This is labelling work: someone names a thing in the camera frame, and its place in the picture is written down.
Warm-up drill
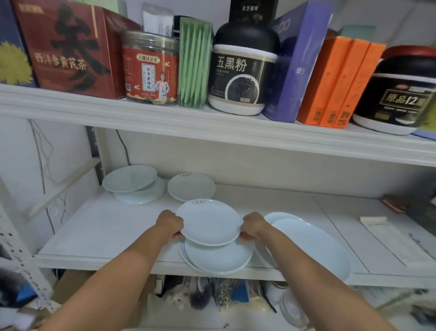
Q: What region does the person's right hand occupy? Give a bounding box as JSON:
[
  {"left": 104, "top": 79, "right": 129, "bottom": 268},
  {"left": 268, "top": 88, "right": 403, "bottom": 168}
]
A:
[{"left": 238, "top": 212, "right": 273, "bottom": 243}]

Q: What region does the person's left hand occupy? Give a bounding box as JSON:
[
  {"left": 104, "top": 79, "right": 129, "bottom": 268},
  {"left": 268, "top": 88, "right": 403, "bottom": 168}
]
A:
[{"left": 156, "top": 210, "right": 185, "bottom": 243}]

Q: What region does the person's right forearm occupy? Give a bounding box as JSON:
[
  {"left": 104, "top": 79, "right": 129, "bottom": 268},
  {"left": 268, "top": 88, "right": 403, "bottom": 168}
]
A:
[{"left": 258, "top": 228, "right": 397, "bottom": 331}]

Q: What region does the person's left forearm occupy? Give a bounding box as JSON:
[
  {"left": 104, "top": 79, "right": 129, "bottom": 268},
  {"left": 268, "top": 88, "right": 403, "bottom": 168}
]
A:
[{"left": 39, "top": 235, "right": 171, "bottom": 331}]

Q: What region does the blue packet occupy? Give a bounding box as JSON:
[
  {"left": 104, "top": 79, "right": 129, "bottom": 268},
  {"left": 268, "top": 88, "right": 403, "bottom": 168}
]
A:
[{"left": 235, "top": 279, "right": 251, "bottom": 302}]

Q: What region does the white jar brown lid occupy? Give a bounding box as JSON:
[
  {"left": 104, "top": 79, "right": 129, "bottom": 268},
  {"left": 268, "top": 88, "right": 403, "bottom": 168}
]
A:
[{"left": 265, "top": 280, "right": 288, "bottom": 304}]

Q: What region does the white black plastic bag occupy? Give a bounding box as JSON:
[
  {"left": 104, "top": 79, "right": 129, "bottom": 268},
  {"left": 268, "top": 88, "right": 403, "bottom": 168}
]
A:
[{"left": 160, "top": 274, "right": 213, "bottom": 311}]

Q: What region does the bag of dried herbs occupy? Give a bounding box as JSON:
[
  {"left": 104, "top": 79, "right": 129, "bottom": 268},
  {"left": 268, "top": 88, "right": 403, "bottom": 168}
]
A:
[{"left": 211, "top": 278, "right": 241, "bottom": 307}]

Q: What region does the clear glass jar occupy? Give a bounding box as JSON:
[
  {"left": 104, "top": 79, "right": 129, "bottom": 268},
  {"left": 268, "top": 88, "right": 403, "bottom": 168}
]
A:
[{"left": 279, "top": 288, "right": 311, "bottom": 330}]

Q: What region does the white paper notepad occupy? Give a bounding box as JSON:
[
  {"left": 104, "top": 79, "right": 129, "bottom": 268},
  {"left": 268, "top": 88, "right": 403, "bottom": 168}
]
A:
[{"left": 359, "top": 216, "right": 436, "bottom": 268}]

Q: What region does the small red brown box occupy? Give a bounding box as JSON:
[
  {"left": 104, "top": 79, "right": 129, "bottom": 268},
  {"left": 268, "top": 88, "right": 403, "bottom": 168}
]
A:
[{"left": 381, "top": 194, "right": 409, "bottom": 214}]

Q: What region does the black tub bean picture label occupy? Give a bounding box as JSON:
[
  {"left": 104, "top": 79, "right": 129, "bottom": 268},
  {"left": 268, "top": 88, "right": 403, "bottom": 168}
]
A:
[{"left": 208, "top": 22, "right": 281, "bottom": 116}]

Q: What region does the tall purple box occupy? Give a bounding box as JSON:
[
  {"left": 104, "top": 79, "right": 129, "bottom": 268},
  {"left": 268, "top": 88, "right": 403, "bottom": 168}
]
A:
[{"left": 262, "top": 0, "right": 334, "bottom": 123}]

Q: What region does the clear jar red label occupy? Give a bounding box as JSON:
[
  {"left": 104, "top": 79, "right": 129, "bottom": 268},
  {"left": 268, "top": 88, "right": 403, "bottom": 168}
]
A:
[{"left": 122, "top": 30, "right": 179, "bottom": 106}]

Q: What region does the orange carton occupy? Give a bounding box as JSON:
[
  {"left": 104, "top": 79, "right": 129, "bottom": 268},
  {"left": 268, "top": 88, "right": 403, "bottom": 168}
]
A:
[
  {"left": 319, "top": 39, "right": 370, "bottom": 127},
  {"left": 332, "top": 42, "right": 386, "bottom": 129},
  {"left": 297, "top": 36, "right": 353, "bottom": 125}
]

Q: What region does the row of green sachets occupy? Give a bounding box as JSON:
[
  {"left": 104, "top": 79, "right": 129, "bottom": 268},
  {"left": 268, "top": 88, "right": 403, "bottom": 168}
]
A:
[{"left": 178, "top": 20, "right": 212, "bottom": 108}]

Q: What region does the black pen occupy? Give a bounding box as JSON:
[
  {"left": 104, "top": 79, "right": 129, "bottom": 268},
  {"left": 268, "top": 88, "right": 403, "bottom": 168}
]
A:
[{"left": 408, "top": 233, "right": 433, "bottom": 255}]

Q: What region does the clear plastic sachet box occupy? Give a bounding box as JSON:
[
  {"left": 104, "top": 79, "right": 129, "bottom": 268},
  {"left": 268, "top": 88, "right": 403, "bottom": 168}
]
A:
[{"left": 177, "top": 17, "right": 214, "bottom": 110}]

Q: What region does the black tub green powder label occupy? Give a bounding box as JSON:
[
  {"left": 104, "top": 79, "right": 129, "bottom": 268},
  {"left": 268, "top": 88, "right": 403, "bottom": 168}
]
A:
[{"left": 352, "top": 54, "right": 436, "bottom": 136}]

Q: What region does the dark red tea box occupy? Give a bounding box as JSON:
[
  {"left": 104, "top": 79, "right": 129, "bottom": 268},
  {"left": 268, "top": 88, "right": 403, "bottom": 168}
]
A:
[{"left": 12, "top": 0, "right": 142, "bottom": 100}]

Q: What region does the clear plastic packet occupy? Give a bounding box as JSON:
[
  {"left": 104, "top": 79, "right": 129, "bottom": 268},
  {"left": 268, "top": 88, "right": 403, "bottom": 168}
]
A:
[{"left": 142, "top": 3, "right": 175, "bottom": 36}]

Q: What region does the tall black box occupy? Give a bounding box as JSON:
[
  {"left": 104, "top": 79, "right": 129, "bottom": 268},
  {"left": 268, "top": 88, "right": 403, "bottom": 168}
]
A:
[{"left": 228, "top": 0, "right": 279, "bottom": 26}]

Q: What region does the pale teal box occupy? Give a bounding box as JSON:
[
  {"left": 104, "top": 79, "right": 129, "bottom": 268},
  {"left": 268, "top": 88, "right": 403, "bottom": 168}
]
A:
[{"left": 339, "top": 25, "right": 377, "bottom": 43}]

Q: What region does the dark blue box yellow flower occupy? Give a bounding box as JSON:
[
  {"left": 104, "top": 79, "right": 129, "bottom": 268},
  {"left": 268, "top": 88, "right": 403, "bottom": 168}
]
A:
[{"left": 0, "top": 0, "right": 38, "bottom": 88}]

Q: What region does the red lidded jar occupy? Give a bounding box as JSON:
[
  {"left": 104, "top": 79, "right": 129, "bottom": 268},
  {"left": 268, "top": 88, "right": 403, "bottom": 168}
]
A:
[{"left": 381, "top": 45, "right": 436, "bottom": 60}]

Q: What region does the black cable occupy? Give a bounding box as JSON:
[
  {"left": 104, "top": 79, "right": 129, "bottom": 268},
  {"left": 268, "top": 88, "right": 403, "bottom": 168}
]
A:
[{"left": 115, "top": 129, "right": 132, "bottom": 166}]

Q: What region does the grey metal rack post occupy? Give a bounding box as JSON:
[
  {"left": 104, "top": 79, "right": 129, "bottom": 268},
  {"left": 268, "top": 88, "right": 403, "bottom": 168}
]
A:
[{"left": 85, "top": 126, "right": 104, "bottom": 185}]

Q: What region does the white metal rail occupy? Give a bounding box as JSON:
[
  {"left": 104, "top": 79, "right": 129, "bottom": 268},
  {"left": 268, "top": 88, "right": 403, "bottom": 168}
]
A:
[{"left": 27, "top": 156, "right": 102, "bottom": 219}]

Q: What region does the thin white cable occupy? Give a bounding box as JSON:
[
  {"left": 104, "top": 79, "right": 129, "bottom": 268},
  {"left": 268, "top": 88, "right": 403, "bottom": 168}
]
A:
[{"left": 29, "top": 119, "right": 69, "bottom": 236}]

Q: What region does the white perforated rack post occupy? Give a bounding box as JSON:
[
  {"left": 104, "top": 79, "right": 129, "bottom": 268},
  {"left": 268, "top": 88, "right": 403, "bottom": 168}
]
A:
[{"left": 0, "top": 177, "right": 57, "bottom": 311}]

